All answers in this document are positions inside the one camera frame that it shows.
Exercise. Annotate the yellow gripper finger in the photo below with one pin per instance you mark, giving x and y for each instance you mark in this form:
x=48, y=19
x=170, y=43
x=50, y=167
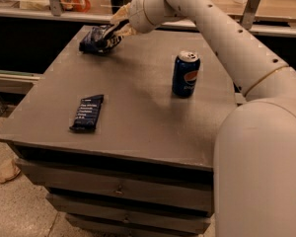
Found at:
x=121, y=15
x=124, y=30

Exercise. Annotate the blue chip bag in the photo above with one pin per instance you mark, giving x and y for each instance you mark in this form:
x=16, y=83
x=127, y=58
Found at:
x=100, y=40

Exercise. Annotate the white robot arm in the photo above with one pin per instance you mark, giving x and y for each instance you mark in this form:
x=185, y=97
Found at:
x=255, y=149

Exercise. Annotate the crumpled paper on floor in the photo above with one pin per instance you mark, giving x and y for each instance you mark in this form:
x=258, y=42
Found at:
x=8, y=171

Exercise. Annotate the grey drawer cabinet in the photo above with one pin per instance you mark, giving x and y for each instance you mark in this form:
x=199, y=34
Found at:
x=156, y=145

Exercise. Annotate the blue pepsi can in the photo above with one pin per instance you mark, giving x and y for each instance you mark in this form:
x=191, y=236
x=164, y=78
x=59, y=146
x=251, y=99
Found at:
x=186, y=68

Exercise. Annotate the dark blue snack bar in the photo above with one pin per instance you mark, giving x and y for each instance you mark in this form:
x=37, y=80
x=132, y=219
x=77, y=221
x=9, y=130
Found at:
x=87, y=114

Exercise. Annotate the top drawer metal knob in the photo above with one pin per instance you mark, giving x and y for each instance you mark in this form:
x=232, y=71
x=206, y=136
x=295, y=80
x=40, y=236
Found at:
x=118, y=191

